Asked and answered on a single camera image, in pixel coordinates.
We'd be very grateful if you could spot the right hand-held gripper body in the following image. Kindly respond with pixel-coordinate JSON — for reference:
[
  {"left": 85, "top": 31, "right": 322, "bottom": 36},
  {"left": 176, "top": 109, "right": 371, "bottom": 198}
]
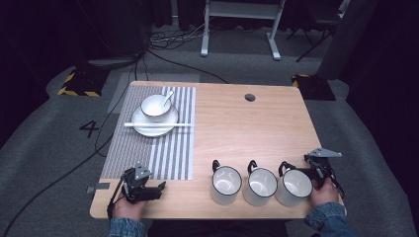
[{"left": 303, "top": 147, "right": 343, "bottom": 191}]

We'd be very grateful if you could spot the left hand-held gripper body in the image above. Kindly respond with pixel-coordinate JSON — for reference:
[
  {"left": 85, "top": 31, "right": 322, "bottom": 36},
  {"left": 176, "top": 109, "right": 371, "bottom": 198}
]
[{"left": 120, "top": 162, "right": 158, "bottom": 204}]

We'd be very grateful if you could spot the white mug black rim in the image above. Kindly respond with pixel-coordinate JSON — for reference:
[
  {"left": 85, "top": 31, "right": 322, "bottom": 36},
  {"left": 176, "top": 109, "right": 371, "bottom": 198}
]
[
  {"left": 209, "top": 159, "right": 243, "bottom": 206},
  {"left": 275, "top": 160, "right": 314, "bottom": 208},
  {"left": 242, "top": 159, "right": 279, "bottom": 208}
]

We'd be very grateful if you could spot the person's left hand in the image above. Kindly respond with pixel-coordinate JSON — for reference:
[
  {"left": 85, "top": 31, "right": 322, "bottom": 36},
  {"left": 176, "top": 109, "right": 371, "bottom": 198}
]
[{"left": 112, "top": 195, "right": 150, "bottom": 221}]

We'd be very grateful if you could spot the person's right hand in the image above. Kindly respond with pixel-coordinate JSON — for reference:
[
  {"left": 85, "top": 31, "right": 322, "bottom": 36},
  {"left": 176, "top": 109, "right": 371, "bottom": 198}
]
[{"left": 309, "top": 177, "right": 341, "bottom": 209}]

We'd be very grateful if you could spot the grey white striped placemat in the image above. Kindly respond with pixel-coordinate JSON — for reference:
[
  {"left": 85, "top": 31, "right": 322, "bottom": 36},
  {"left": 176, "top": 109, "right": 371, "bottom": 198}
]
[{"left": 100, "top": 85, "right": 198, "bottom": 182}]

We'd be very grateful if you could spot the grey tape strip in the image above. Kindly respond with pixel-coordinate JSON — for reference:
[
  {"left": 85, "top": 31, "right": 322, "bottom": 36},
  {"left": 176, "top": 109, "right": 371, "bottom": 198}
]
[{"left": 86, "top": 182, "right": 111, "bottom": 195}]

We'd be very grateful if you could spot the white plate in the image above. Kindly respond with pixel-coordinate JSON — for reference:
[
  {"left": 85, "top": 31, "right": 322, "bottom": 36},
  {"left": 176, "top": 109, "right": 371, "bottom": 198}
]
[{"left": 130, "top": 104, "right": 180, "bottom": 138}]

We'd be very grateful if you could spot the white chopstick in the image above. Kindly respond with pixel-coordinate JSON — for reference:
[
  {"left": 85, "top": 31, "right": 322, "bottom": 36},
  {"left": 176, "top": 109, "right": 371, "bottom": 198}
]
[
  {"left": 124, "top": 123, "right": 193, "bottom": 128},
  {"left": 124, "top": 121, "right": 193, "bottom": 126}
]

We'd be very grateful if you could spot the white bowl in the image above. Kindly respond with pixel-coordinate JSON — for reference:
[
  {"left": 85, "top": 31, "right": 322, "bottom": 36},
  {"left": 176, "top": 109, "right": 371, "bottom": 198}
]
[{"left": 139, "top": 94, "right": 173, "bottom": 119}]

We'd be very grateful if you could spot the white spoon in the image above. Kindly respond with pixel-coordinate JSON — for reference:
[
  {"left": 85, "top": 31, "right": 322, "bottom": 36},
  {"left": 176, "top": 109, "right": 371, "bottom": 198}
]
[{"left": 160, "top": 90, "right": 175, "bottom": 109}]

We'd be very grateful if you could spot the black tripod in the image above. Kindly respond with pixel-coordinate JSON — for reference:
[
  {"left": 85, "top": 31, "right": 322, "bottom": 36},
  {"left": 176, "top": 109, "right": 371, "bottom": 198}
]
[{"left": 286, "top": 13, "right": 340, "bottom": 63}]

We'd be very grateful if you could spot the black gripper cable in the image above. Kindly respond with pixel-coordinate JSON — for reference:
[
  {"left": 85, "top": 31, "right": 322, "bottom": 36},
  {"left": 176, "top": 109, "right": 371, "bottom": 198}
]
[
  {"left": 106, "top": 174, "right": 127, "bottom": 219},
  {"left": 327, "top": 166, "right": 347, "bottom": 199}
]

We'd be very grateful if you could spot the long black floor cable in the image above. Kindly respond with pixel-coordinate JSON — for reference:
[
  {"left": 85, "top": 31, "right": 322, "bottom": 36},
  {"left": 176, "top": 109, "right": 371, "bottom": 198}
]
[{"left": 2, "top": 48, "right": 147, "bottom": 237}]

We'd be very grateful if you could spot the black yellow striped base plate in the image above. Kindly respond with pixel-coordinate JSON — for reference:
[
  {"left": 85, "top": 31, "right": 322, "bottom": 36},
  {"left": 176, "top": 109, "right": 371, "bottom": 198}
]
[
  {"left": 291, "top": 73, "right": 337, "bottom": 102},
  {"left": 56, "top": 67, "right": 112, "bottom": 99}
]

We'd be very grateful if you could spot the bundle of floor cables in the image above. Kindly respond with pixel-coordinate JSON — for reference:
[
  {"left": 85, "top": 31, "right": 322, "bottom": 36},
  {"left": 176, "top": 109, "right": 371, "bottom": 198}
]
[{"left": 147, "top": 19, "right": 207, "bottom": 51}]

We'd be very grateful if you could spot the white metal stand frame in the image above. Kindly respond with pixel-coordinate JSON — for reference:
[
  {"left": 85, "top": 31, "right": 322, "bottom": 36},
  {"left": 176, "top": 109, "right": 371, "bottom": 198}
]
[{"left": 200, "top": 0, "right": 287, "bottom": 61}]

